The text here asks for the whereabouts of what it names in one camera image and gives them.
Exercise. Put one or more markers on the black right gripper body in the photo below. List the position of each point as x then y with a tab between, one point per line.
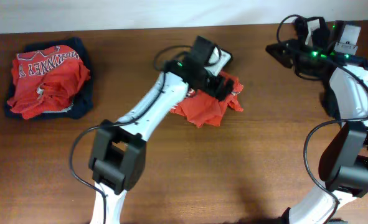
309	59

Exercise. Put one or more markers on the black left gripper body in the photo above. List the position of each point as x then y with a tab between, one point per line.
212	84

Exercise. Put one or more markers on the orange FRAM t-shirt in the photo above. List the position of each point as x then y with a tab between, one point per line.
200	108

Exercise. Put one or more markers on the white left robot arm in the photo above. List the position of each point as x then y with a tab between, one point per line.
118	155

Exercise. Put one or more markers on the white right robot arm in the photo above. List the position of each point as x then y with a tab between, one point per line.
343	167

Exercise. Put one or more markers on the black crumpled garment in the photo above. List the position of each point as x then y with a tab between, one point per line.
328	100

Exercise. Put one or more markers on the navy folded garment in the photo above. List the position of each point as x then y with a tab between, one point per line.
82	103

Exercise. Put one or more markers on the light grey folded garment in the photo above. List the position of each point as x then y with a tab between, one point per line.
60	111

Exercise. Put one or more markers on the red printed folded t-shirt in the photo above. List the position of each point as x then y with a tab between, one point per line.
46	79

